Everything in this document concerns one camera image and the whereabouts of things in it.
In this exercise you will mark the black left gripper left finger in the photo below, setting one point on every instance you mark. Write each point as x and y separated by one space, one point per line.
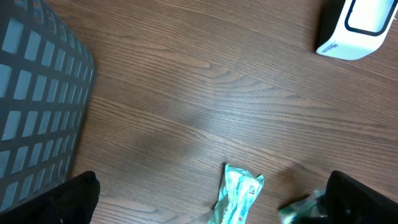
72 202

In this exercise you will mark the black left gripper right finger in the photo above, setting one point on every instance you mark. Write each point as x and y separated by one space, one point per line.
348 201

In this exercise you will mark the teal tissue pack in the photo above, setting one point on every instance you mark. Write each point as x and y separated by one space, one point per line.
307 209

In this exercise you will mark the teal snack bar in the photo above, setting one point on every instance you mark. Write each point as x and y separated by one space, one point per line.
238 191

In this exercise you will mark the white barcode scanner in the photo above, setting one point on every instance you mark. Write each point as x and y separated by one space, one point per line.
353 29

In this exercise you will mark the grey plastic basket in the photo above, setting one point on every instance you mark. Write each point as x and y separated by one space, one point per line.
47 78

